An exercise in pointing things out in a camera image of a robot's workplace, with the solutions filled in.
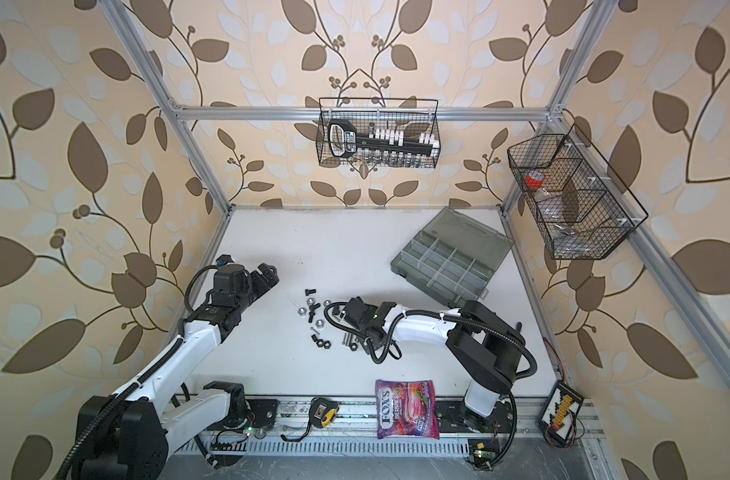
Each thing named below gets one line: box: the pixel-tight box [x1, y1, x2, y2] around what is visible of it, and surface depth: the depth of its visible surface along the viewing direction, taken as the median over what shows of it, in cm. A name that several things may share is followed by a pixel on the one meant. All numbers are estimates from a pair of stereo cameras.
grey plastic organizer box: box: [390, 207, 514, 309], surface depth 104 cm
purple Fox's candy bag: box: [375, 379, 441, 440], surface depth 75 cm
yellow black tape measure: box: [281, 397, 339, 442], surface depth 74 cm
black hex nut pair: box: [311, 334, 331, 349], surface depth 88 cm
